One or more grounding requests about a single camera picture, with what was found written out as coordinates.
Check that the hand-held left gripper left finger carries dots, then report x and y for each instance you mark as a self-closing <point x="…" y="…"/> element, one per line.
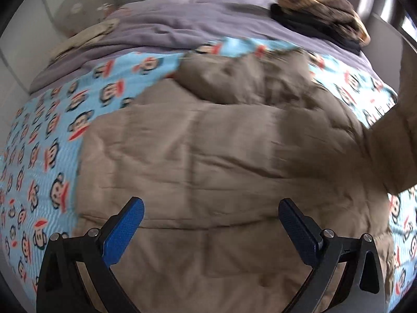
<point x="125" y="231"/>

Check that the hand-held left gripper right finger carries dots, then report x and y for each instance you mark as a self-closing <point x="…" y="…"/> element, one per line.
<point x="298" y="231"/>

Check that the tan puffer jacket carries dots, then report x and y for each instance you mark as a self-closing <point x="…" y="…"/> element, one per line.
<point x="211" y="153"/>

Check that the blue monkey print blanket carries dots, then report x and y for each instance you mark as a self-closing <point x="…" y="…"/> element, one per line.
<point x="49" y="143"/>

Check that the beige cloth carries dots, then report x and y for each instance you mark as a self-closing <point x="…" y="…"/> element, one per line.
<point x="88" y="36"/>

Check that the black folded garment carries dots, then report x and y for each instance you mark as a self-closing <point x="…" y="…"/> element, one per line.
<point x="303" y="19"/>

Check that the brown patterned folded garment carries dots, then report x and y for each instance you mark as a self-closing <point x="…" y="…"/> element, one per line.
<point x="342" y="16"/>

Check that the round beige object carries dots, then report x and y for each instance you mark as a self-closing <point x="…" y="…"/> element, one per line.
<point x="78" y="13"/>

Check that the purple duvet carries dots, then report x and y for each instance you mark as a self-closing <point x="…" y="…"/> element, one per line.
<point x="195" y="16"/>

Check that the window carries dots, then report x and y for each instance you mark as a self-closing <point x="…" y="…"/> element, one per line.
<point x="409" y="27"/>

